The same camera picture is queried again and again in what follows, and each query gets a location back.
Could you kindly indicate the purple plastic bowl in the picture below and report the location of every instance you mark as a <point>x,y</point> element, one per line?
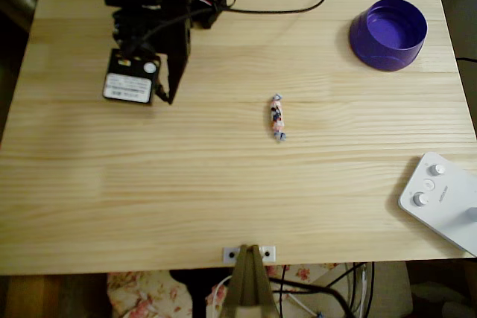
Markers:
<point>372,53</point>

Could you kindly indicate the aluminium extrusion rail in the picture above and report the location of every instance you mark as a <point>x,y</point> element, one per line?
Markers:
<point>246,284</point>

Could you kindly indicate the white lamp base with knobs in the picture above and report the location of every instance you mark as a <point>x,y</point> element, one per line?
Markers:
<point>439,202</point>

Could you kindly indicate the silver metal mounting bracket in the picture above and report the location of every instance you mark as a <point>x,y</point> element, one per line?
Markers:
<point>226,250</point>

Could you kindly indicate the candy with printed wrapper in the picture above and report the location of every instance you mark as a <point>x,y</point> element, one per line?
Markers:
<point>277,117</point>

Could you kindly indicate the floral fabric cushion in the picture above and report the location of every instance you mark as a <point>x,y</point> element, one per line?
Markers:
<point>141,295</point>

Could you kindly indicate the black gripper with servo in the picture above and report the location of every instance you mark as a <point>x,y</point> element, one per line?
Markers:
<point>179,58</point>

